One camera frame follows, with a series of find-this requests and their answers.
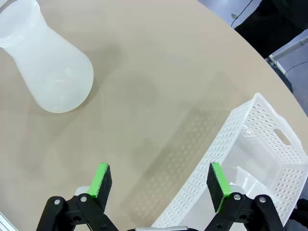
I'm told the right gripper black-green right finger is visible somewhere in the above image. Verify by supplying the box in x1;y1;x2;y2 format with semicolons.
204;163;285;231

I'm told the right gripper black-green left finger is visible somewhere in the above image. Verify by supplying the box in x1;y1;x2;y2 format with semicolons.
36;163;119;231

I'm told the white perforated basket with sticker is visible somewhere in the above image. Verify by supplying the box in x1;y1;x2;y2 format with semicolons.
151;92;308;228

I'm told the translucent white conical flask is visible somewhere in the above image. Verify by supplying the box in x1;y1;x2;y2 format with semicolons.
0;0;94;114

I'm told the white side table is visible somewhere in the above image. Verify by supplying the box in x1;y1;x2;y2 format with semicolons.
268;35;308;66

